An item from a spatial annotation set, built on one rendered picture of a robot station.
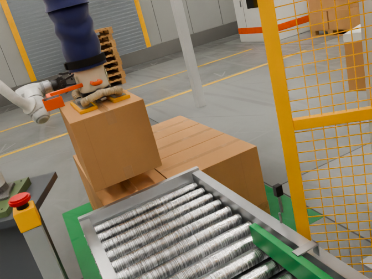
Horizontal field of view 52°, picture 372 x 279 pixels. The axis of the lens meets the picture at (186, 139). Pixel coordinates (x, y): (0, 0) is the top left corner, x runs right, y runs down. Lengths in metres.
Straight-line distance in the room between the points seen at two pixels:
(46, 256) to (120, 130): 0.87
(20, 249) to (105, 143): 0.70
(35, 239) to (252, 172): 1.49
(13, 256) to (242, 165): 1.39
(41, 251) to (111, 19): 10.57
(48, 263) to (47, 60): 10.19
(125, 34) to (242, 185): 9.68
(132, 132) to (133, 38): 9.84
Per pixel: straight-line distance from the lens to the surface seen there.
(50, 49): 11.43
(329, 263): 1.40
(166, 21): 12.33
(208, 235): 1.72
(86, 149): 2.05
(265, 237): 1.46
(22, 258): 2.27
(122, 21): 11.78
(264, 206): 2.63
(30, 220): 1.37
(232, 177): 2.42
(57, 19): 2.19
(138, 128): 2.09
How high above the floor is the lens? 1.50
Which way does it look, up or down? 20 degrees down
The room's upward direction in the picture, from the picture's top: 15 degrees counter-clockwise
